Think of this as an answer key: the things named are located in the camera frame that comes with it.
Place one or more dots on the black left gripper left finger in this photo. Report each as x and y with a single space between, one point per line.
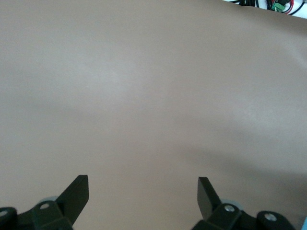
74 198

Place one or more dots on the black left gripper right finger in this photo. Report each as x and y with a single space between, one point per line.
206 198

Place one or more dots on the light blue foam block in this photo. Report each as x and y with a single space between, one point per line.
304 227

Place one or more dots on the brown table cover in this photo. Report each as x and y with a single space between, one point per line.
153 95

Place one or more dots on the green terminal connector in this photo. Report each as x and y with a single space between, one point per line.
278 5

